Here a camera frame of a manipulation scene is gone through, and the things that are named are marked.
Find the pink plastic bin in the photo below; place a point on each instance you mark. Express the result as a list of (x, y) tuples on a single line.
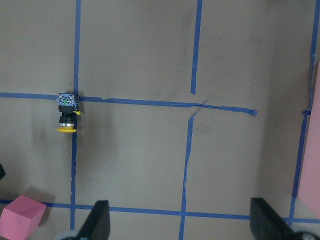
[(309, 184)]

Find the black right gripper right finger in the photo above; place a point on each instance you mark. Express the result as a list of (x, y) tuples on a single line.
[(265, 223)]

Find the yellow push button switch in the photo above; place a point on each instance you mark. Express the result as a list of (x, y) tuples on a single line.
[(68, 106)]

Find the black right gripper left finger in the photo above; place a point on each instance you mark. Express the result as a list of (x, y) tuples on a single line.
[(97, 226)]

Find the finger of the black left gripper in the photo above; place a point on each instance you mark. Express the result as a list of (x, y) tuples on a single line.
[(2, 172)]

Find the pink cube centre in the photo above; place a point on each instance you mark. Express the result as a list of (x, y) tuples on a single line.
[(20, 218)]

